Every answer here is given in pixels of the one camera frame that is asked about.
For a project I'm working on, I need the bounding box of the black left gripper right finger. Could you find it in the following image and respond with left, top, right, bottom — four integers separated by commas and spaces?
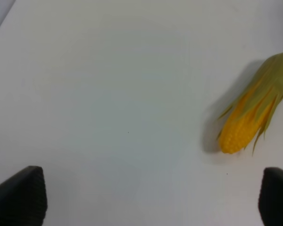
258, 167, 283, 226

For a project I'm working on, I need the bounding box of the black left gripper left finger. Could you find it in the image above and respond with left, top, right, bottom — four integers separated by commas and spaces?
0, 166, 48, 226

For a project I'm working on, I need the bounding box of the corn cob with husk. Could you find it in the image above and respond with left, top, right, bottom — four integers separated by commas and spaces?
217, 52, 283, 154

